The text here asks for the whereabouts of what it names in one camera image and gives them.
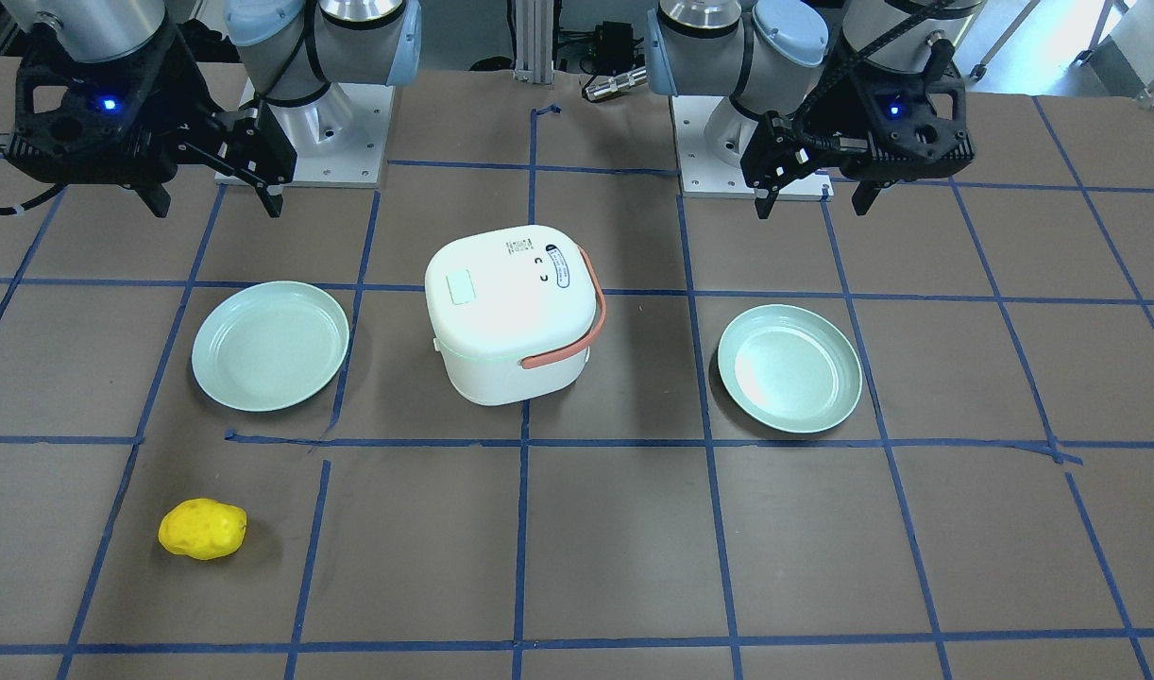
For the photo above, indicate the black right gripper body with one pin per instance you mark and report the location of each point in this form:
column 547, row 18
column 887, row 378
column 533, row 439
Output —
column 186, row 97

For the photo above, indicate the white rice cooker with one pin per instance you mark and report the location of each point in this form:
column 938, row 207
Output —
column 514, row 312

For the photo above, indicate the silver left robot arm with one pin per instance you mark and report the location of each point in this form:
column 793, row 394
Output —
column 783, row 56

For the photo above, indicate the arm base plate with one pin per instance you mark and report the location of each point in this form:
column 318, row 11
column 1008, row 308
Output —
column 341, row 138
column 710, row 137

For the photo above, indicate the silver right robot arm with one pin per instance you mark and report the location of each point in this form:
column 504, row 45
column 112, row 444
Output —
column 293, row 51

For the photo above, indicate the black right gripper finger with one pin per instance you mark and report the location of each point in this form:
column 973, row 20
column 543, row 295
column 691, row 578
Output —
column 246, row 144
column 155, row 196

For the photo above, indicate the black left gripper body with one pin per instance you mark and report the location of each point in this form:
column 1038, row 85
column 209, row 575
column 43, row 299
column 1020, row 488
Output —
column 834, row 110

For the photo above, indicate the light green plate robot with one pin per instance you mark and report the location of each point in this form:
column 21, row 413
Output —
column 270, row 346
column 790, row 369

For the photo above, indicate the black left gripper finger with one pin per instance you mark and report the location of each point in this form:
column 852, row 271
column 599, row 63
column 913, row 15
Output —
column 864, row 196
column 774, row 158

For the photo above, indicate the yellow toy potato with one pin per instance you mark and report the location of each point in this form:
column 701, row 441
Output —
column 203, row 529

